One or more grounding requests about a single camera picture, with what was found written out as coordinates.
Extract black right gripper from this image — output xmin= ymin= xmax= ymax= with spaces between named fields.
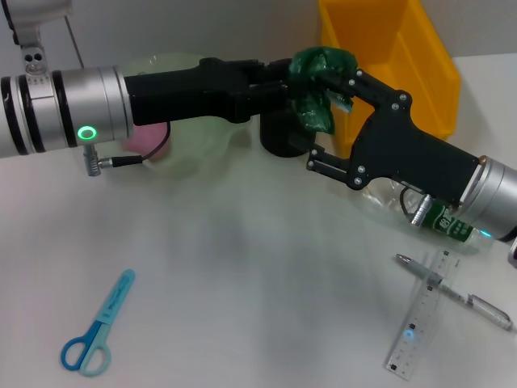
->
xmin=305 ymin=68 xmax=485 ymax=208

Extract transparent plastic ruler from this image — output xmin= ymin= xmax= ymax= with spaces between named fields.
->
xmin=383 ymin=247 xmax=464 ymax=382

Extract green glass fruit bowl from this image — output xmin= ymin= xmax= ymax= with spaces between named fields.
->
xmin=122 ymin=51 xmax=254 ymax=179

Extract blue scissors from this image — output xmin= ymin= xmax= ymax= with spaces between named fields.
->
xmin=61 ymin=268 xmax=137 ymax=378

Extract silver white pen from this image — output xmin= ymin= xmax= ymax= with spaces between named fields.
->
xmin=395 ymin=252 xmax=517 ymax=334

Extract pink peach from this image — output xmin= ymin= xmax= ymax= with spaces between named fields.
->
xmin=122 ymin=122 xmax=171 ymax=162

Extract clear green-label water bottle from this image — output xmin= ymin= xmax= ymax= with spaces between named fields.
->
xmin=362 ymin=176 xmax=494 ymax=248

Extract black mesh pen holder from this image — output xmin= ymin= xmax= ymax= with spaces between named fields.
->
xmin=258 ymin=108 xmax=321 ymax=159

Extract green plastic wrapper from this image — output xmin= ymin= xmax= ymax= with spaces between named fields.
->
xmin=288 ymin=45 xmax=360 ymax=135

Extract yellow plastic bin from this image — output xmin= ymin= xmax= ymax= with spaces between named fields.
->
xmin=317 ymin=0 xmax=463 ymax=158

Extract right gripper cable with connector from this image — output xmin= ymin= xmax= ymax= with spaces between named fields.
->
xmin=398 ymin=187 xmax=434 ymax=226

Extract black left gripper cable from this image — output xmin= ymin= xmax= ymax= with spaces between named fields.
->
xmin=82 ymin=120 xmax=171 ymax=178

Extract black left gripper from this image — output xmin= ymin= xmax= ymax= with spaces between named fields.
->
xmin=123 ymin=57 xmax=295 ymax=127

